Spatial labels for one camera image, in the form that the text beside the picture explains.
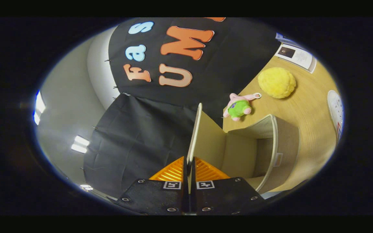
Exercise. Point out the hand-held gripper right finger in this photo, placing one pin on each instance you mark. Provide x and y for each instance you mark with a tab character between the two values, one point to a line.
194	194

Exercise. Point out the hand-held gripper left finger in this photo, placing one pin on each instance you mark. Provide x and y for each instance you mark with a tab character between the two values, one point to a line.
185	194

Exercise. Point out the white striped sneaker shoe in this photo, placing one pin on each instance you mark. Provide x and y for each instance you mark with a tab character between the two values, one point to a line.
335	113

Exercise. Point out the black backdrop cloth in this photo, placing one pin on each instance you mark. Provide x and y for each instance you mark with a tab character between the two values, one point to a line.
141	136

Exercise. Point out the pink and green plush toy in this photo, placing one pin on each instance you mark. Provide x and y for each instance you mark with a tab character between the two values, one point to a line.
238	108

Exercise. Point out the ceiling light panel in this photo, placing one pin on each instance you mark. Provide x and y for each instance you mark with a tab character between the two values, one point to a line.
86	187
80	144
39	106

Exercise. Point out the yellow round plush cushion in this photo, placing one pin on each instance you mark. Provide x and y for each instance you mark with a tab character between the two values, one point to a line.
277	82

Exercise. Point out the white book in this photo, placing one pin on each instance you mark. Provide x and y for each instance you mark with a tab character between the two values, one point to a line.
298	56

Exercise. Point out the blue book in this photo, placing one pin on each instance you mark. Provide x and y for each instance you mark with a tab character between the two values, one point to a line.
287	39

